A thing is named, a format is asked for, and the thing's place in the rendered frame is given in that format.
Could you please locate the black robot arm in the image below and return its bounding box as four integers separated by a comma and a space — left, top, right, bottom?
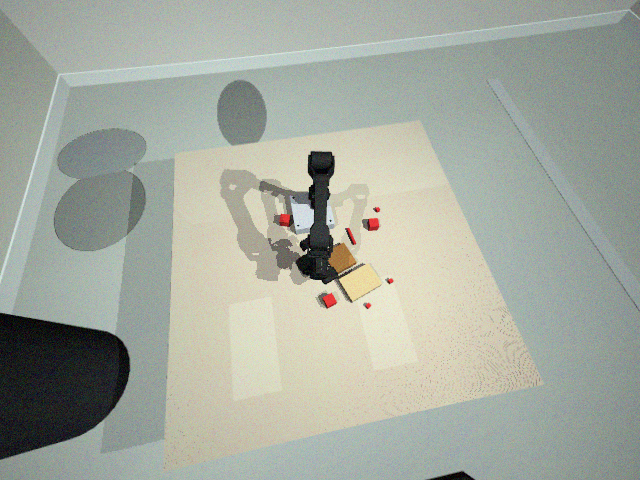
295, 151, 335, 280

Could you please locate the beige flat square block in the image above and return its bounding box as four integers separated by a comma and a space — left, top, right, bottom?
338, 263, 382, 303

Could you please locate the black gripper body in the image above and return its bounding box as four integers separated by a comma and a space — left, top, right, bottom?
300, 238, 338, 285

